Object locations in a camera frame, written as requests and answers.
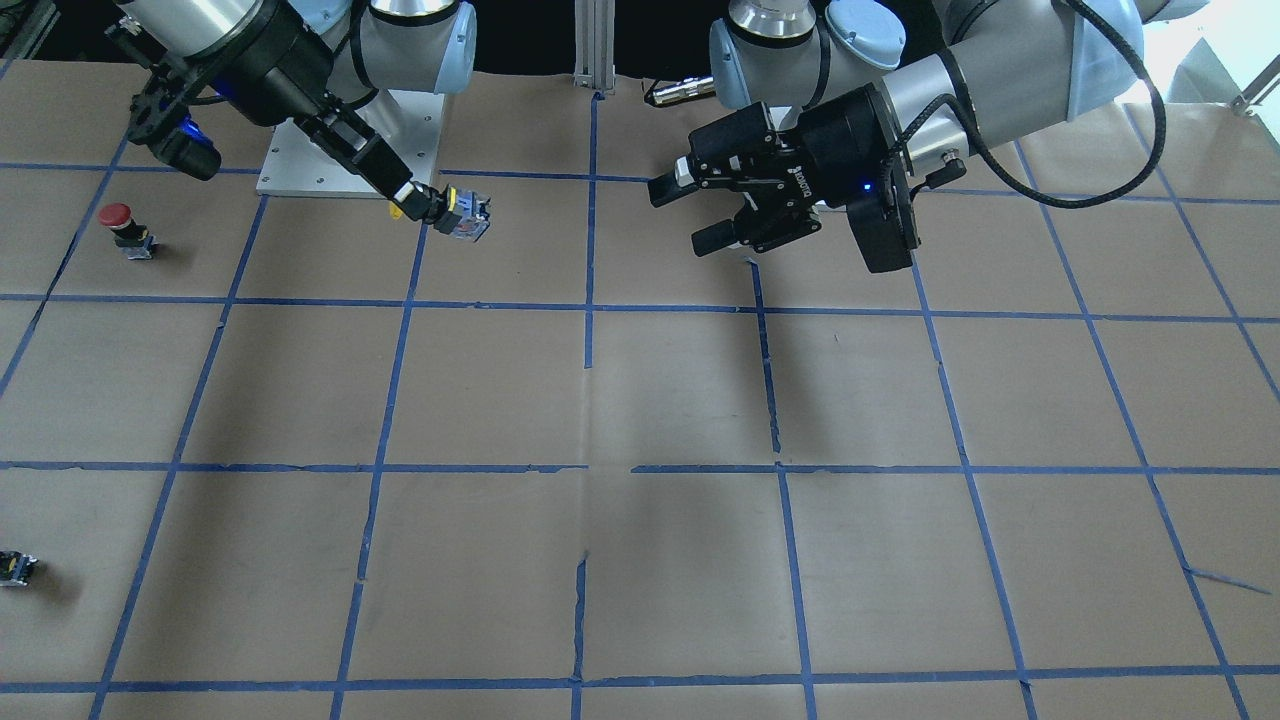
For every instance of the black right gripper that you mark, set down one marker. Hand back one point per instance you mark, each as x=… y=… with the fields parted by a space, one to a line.
x=283 y=72

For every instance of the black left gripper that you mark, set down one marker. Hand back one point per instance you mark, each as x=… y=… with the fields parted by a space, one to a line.
x=828 y=142

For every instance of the yellow push button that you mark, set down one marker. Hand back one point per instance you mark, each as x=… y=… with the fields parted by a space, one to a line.
x=462 y=214

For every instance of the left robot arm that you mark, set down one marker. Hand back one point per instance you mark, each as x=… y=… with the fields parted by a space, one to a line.
x=1004 y=69

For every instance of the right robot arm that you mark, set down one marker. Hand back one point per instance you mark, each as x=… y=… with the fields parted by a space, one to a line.
x=427 y=47

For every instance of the red push button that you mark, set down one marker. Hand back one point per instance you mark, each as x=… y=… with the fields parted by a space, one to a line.
x=133 y=239

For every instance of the aluminium frame post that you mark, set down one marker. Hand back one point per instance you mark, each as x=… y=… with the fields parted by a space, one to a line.
x=594 y=45

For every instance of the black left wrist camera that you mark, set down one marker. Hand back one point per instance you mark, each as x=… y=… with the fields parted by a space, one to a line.
x=882 y=221

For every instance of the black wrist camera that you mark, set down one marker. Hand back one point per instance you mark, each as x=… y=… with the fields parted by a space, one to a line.
x=882 y=221
x=160 y=118

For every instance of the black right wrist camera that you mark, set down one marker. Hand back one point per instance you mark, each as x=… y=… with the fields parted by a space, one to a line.
x=160 y=118

